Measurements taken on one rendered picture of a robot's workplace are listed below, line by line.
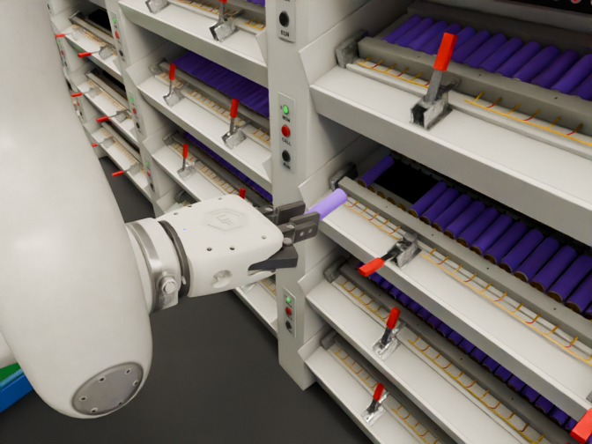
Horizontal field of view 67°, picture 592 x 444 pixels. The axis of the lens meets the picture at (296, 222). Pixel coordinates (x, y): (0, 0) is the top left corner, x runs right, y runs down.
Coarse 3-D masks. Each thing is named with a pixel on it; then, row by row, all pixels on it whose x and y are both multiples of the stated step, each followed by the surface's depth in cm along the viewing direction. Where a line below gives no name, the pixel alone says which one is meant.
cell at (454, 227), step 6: (474, 204) 60; (480, 204) 60; (468, 210) 60; (474, 210) 60; (480, 210) 60; (462, 216) 60; (468, 216) 60; (474, 216) 60; (456, 222) 59; (462, 222) 59; (468, 222) 59; (450, 228) 59; (456, 228) 59; (462, 228) 59; (456, 234) 59
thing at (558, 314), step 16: (352, 192) 68; (368, 192) 67; (368, 208) 67; (384, 208) 64; (384, 224) 64; (400, 224) 62; (416, 224) 61; (432, 240) 58; (448, 240) 57; (448, 256) 57; (464, 256) 55; (480, 256) 55; (448, 272) 56; (480, 272) 54; (496, 272) 53; (496, 288) 53; (512, 288) 51; (528, 288) 51; (528, 304) 50; (544, 304) 49; (560, 304) 48; (560, 320) 48; (576, 320) 47; (576, 336) 47
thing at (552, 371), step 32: (352, 160) 73; (320, 192) 71; (384, 192) 69; (320, 224) 71; (352, 224) 67; (416, 256) 60; (416, 288) 58; (448, 288) 56; (480, 288) 55; (448, 320) 56; (480, 320) 52; (512, 320) 51; (512, 352) 49; (544, 352) 48; (576, 352) 47; (544, 384) 47; (576, 384) 45; (576, 416) 46
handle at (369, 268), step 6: (396, 246) 59; (390, 252) 59; (396, 252) 59; (378, 258) 57; (384, 258) 58; (390, 258) 58; (366, 264) 56; (372, 264) 56; (378, 264) 56; (360, 270) 56; (366, 270) 56; (372, 270) 56; (366, 276) 56
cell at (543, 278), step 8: (560, 248) 53; (568, 248) 53; (560, 256) 52; (568, 256) 52; (552, 264) 52; (560, 264) 52; (568, 264) 52; (544, 272) 52; (552, 272) 51; (560, 272) 52; (536, 280) 51; (544, 280) 51; (552, 280) 51; (544, 288) 51
